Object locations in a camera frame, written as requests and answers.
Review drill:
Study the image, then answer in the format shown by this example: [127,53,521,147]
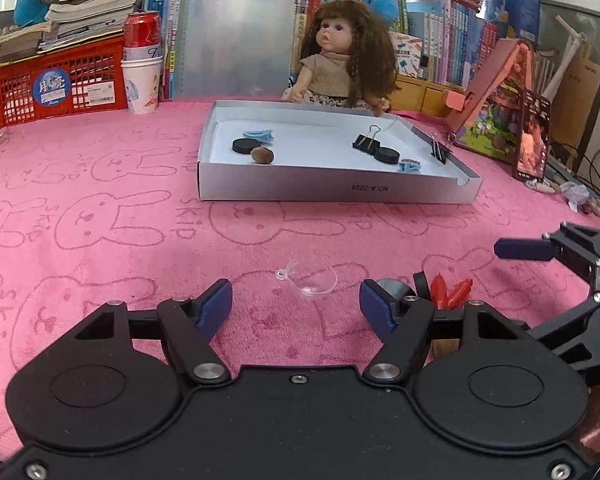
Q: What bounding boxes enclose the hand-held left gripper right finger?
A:
[360,280,541,386]

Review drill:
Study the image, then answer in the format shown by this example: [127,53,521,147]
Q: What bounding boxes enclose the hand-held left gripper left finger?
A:
[60,279,233,386]

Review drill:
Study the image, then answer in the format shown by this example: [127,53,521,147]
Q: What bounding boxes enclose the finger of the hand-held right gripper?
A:
[527,294,600,386]
[494,221,600,291]

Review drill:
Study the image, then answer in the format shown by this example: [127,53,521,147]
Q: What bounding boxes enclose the clear plastic half sphere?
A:
[275,256,338,301]

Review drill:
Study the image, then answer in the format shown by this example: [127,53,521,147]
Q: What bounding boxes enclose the large brown acorn nut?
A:
[432,339,463,358]

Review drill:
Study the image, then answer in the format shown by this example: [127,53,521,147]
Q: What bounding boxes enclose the grey cardboard box tray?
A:
[197,100,482,205]

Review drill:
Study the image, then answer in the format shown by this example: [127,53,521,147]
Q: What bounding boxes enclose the black binder clip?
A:
[430,132,455,165]
[351,124,383,155]

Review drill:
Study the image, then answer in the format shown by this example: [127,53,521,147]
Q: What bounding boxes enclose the white crumpled paper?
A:
[562,182,591,211]

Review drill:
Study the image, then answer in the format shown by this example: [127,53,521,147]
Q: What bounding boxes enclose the pink rabbit print blanket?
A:
[0,95,600,461]

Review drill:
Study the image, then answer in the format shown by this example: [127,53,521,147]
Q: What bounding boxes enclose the smartphone with lit screen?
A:
[512,89,552,182]

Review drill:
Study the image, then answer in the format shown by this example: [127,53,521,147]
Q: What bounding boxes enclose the pink house shaped display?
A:
[444,37,541,163]

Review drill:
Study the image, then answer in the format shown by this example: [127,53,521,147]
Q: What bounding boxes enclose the brown cardboard clipboard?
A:
[550,42,600,148]

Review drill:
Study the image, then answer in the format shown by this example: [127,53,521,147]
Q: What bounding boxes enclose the wooden desktop drawer cabinet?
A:
[387,75,481,118]

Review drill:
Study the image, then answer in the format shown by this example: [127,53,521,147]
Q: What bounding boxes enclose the white pole stand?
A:
[545,14,588,98]

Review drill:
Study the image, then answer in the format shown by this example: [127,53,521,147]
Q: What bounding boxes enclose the row of shelved books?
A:
[295,0,511,88]

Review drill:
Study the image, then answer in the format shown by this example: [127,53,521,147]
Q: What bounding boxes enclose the white illustrated carton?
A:
[390,30,428,78]

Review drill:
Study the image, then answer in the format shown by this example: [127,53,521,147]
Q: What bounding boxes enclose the white paper cup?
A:
[121,56,163,115]

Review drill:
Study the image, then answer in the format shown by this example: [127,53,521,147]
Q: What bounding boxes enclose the blue carton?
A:
[482,0,543,41]

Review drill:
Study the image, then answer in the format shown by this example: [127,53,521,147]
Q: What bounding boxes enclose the brown haired baby doll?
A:
[281,1,398,113]

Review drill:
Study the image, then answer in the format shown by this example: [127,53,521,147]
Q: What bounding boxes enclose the translucent plastic sheet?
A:
[172,0,301,101]

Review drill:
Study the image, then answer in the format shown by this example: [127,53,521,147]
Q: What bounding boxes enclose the blue round plush toy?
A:
[370,0,398,28]

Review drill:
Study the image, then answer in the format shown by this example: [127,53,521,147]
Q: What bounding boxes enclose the red drink can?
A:
[123,10,163,61]

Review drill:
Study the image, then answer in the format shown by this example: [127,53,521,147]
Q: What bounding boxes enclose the red plastic basket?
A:
[0,35,131,128]

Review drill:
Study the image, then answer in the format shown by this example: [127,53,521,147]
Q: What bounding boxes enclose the row of upright blue books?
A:
[142,0,186,101]

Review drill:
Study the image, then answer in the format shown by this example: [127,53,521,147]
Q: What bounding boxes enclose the stack of worn books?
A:
[0,0,148,68]

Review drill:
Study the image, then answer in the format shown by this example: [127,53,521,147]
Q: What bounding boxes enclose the white phone strap cord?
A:
[525,177,561,195]

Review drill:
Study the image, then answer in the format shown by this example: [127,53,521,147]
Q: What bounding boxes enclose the black cables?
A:
[575,142,600,201]

